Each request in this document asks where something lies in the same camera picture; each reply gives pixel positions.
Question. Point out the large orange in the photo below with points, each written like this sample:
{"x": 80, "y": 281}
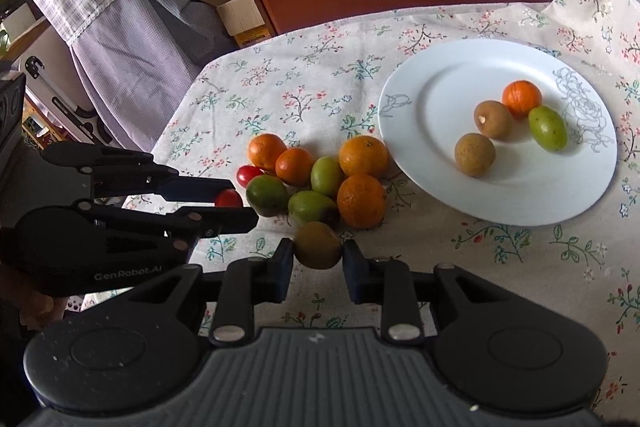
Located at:
{"x": 361, "y": 201}
{"x": 364, "y": 154}

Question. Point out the cherry tomato back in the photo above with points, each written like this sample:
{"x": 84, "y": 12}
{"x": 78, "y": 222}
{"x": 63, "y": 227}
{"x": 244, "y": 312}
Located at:
{"x": 247, "y": 173}

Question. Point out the large orange back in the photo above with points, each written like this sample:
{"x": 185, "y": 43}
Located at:
{"x": 364, "y": 154}

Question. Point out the cherry tomato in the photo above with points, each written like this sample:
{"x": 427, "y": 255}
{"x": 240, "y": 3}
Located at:
{"x": 229, "y": 198}
{"x": 247, "y": 173}

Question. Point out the cardboard box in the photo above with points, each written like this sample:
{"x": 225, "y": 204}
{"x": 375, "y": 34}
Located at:
{"x": 242, "y": 19}

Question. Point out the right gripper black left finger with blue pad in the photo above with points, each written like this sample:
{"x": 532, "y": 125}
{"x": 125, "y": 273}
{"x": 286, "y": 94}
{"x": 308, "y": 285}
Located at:
{"x": 245, "y": 284}

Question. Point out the white ceramic plate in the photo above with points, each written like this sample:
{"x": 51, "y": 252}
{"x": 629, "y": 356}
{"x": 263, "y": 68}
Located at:
{"x": 428, "y": 103}

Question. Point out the large green jujube front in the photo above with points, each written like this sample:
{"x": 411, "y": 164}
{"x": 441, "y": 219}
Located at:
{"x": 547, "y": 128}

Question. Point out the person's left hand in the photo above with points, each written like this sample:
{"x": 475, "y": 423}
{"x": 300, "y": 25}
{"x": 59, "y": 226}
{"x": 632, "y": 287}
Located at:
{"x": 38, "y": 311}

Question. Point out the checkered grey cloth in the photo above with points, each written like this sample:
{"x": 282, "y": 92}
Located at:
{"x": 137, "y": 58}

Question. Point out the brown kiwi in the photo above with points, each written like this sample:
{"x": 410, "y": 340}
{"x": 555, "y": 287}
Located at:
{"x": 493, "y": 120}
{"x": 316, "y": 246}
{"x": 474, "y": 154}

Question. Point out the cherry tomato front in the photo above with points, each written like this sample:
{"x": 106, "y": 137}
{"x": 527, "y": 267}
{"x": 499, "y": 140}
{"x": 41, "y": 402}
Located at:
{"x": 229, "y": 198}

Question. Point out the small orange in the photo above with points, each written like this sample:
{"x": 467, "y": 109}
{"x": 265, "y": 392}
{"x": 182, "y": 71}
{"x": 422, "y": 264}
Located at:
{"x": 520, "y": 97}
{"x": 264, "y": 150}
{"x": 294, "y": 165}

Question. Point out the green jujube back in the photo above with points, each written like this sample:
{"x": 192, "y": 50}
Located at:
{"x": 326, "y": 176}

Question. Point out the large orange front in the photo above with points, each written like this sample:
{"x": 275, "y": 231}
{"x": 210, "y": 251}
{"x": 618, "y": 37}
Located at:
{"x": 361, "y": 201}

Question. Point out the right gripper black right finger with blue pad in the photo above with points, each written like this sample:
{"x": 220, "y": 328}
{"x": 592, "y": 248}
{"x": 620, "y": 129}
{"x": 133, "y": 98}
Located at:
{"x": 387, "y": 283}

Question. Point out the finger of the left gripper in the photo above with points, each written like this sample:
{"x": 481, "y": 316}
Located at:
{"x": 116, "y": 172}
{"x": 200, "y": 221}

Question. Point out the green jujube dark spot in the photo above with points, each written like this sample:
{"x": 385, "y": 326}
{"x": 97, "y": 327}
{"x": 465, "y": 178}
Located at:
{"x": 310, "y": 206}

